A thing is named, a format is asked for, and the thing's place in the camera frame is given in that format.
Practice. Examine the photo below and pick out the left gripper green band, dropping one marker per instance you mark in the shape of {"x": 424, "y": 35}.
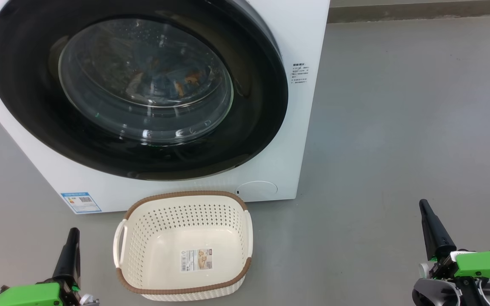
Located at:
{"x": 32, "y": 295}

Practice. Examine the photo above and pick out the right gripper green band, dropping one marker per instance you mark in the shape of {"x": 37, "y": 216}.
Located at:
{"x": 483, "y": 265}

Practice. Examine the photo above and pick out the black round glass washer door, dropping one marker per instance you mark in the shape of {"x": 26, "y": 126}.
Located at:
{"x": 24, "y": 85}

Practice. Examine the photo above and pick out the blue garment with beige lining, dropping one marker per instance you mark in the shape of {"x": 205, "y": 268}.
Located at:
{"x": 136, "y": 83}

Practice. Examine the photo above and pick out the blue cartoon print garment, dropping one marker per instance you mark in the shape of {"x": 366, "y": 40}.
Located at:
{"x": 185, "y": 80}

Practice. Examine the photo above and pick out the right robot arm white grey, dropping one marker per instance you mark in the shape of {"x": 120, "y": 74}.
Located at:
{"x": 434, "y": 295}

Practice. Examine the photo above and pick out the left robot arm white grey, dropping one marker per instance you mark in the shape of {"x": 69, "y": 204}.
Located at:
{"x": 89, "y": 301}

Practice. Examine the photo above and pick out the white front-load washing machine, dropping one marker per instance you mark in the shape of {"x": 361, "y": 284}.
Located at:
{"x": 309, "y": 140}

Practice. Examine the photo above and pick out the blue energy label sticker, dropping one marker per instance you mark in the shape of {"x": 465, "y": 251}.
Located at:
{"x": 81, "y": 202}

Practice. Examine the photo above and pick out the cream basket with brown rim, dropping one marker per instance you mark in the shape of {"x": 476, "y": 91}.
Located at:
{"x": 143, "y": 255}

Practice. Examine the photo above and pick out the basket product label sticker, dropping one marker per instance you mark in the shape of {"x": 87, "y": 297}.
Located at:
{"x": 196, "y": 260}

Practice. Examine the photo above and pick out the round white filter cover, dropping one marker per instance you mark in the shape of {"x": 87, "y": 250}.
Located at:
{"x": 256, "y": 190}

